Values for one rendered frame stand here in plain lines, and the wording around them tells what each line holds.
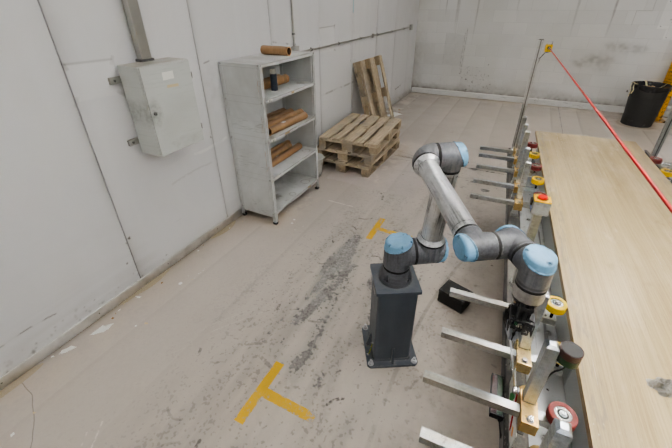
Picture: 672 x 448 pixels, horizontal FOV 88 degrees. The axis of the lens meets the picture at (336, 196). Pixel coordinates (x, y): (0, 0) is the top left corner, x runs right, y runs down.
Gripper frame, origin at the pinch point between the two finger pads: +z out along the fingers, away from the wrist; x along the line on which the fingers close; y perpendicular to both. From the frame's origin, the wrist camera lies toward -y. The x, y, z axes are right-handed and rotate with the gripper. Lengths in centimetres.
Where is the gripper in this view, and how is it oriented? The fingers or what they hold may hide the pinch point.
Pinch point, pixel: (512, 335)
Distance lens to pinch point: 143.3
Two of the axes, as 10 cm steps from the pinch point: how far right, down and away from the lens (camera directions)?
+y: -4.0, 4.4, -8.0
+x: 9.2, 1.9, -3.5
